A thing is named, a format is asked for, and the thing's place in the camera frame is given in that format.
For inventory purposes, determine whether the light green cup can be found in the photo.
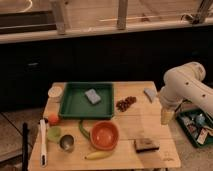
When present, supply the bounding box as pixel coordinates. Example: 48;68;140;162
47;126;61;143

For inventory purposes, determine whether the black pole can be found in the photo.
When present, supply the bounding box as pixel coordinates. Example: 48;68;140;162
22;123;28;171

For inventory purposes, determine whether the red bowl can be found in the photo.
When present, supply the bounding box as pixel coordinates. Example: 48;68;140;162
90;121;119;151

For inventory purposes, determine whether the blue sponge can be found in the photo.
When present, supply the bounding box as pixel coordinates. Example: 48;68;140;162
85;89;101;104

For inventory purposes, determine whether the grey folded cloth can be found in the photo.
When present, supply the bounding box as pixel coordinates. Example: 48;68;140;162
144;88;157;103

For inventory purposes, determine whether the green chili pepper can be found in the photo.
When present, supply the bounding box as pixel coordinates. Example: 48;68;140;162
78;120;90;140

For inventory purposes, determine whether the orange tomato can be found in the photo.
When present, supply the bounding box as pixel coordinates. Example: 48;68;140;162
48;114;60;125

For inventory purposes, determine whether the metal cup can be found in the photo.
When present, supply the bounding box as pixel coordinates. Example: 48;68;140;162
59;135;74;152

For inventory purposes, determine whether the dark red grape bunch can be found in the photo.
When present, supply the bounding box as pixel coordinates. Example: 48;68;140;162
116;96;137;112

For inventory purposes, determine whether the white small cup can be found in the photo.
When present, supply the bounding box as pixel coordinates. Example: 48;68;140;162
48;86;63;102

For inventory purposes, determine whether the brown scouring sponge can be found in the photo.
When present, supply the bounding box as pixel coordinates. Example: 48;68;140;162
134;138;160;153

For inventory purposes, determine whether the green bin with clutter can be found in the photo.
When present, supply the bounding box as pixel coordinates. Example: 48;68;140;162
176;109;213;148

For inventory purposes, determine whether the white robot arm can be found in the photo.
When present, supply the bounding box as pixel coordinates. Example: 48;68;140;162
158;62;213;125

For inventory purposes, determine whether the yellow banana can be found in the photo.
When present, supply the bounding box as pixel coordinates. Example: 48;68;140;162
85;151;113;160

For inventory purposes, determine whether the green plastic tray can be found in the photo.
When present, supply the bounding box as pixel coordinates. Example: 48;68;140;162
59;82;114;120

